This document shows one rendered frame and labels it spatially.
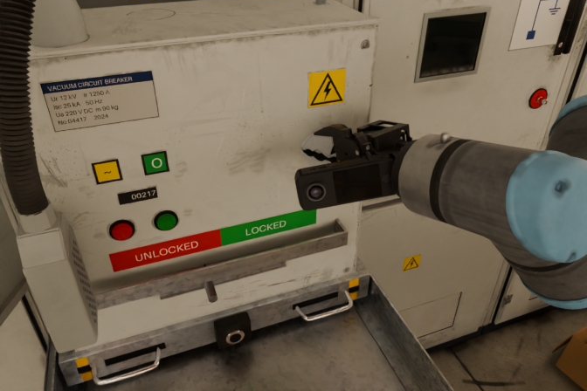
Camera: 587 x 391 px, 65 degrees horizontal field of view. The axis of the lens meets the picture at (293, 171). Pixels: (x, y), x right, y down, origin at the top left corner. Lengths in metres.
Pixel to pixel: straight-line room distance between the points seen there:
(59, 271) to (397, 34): 0.80
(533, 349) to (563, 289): 1.61
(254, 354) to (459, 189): 0.54
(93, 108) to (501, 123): 1.08
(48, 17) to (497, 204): 0.50
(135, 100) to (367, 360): 0.58
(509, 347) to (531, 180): 1.72
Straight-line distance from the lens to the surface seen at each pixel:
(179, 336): 0.84
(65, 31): 0.60
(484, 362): 2.03
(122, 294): 0.71
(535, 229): 0.42
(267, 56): 0.61
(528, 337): 2.18
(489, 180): 0.44
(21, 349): 1.31
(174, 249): 0.72
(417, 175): 0.48
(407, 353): 0.87
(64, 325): 0.64
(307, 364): 0.86
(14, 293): 1.12
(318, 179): 0.51
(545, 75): 1.42
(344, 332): 0.90
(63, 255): 0.57
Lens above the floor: 1.55
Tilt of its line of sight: 32 degrees down
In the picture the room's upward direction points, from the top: straight up
